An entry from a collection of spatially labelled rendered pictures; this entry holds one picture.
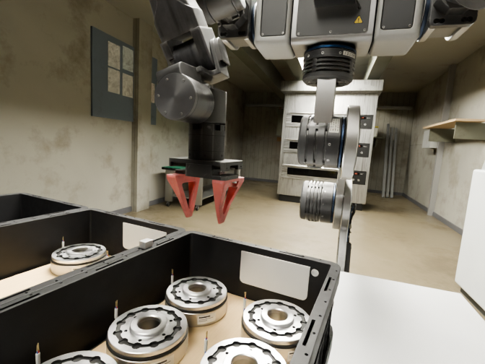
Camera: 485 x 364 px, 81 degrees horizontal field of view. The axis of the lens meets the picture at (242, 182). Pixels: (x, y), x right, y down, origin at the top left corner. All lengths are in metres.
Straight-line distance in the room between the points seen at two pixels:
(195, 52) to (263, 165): 8.62
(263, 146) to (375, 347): 8.46
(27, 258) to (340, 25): 0.87
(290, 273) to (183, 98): 0.33
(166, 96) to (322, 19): 0.54
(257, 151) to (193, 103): 8.72
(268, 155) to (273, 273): 8.51
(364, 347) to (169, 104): 0.62
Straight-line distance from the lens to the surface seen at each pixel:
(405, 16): 0.83
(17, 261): 0.73
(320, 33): 0.82
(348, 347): 0.73
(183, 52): 0.46
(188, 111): 0.36
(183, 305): 0.48
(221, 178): 0.40
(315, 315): 0.35
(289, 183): 5.88
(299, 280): 0.51
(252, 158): 9.11
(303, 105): 5.87
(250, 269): 0.53
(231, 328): 0.49
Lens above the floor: 1.11
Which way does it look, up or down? 7 degrees down
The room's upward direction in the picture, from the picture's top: 4 degrees clockwise
